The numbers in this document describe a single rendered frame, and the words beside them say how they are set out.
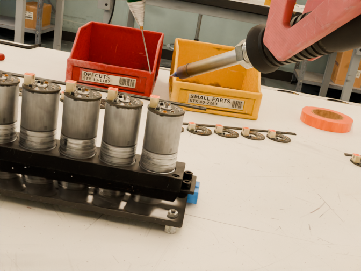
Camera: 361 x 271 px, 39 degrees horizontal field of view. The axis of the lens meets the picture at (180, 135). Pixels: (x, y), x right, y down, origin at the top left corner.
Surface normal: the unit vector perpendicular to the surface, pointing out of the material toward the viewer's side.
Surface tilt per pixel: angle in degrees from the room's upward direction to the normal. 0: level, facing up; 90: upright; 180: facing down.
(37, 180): 0
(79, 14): 90
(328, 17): 108
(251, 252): 0
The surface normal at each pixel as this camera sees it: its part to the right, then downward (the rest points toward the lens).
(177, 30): -0.13, 0.31
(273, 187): 0.16, -0.93
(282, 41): -0.82, 0.21
